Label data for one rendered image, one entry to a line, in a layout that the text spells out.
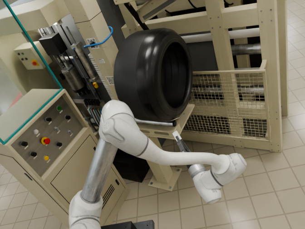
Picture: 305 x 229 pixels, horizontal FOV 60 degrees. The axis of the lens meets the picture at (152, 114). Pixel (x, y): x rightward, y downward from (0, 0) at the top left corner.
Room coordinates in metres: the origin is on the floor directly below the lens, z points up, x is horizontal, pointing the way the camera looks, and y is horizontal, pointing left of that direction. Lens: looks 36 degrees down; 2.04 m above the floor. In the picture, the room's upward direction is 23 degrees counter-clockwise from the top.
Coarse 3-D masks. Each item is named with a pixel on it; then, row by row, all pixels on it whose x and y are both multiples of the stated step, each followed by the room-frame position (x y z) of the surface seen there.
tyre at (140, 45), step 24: (120, 48) 1.54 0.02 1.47; (144, 48) 1.40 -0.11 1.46; (168, 48) 1.76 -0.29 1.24; (120, 72) 1.41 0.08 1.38; (144, 72) 1.31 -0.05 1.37; (168, 72) 1.77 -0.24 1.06; (192, 72) 1.62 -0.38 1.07; (120, 96) 1.39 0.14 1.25; (144, 96) 1.27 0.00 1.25; (168, 96) 1.65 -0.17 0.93; (168, 120) 1.32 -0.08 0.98
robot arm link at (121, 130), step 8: (112, 120) 0.85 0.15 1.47; (120, 120) 0.85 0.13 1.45; (128, 120) 0.88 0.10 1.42; (104, 128) 0.85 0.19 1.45; (112, 128) 0.82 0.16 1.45; (120, 128) 0.82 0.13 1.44; (128, 128) 0.83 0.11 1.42; (136, 128) 0.86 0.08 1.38; (104, 136) 0.84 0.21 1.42; (112, 136) 0.81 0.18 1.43; (120, 136) 0.81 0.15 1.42; (128, 136) 0.81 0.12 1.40; (136, 136) 0.81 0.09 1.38; (144, 136) 0.84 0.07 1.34; (120, 144) 0.80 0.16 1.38; (128, 144) 0.80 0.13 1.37; (136, 144) 0.80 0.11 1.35; (144, 144) 0.81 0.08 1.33; (128, 152) 0.80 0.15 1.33; (136, 152) 0.80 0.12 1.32
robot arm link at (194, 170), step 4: (192, 164) 0.94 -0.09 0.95; (196, 164) 0.92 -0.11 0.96; (200, 164) 0.92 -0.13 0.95; (192, 168) 0.92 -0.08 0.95; (196, 168) 0.91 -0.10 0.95; (200, 168) 0.90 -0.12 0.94; (204, 168) 0.90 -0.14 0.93; (192, 172) 0.90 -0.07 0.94; (196, 172) 0.89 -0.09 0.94; (192, 176) 0.89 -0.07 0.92
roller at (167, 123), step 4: (136, 120) 1.56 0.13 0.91; (140, 120) 1.54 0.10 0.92; (144, 120) 1.51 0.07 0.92; (172, 120) 1.38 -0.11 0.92; (152, 124) 1.47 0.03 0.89; (156, 124) 1.45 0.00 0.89; (160, 124) 1.42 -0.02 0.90; (164, 124) 1.40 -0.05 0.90; (168, 124) 1.38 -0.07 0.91; (172, 124) 1.36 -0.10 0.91; (176, 124) 1.37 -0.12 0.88
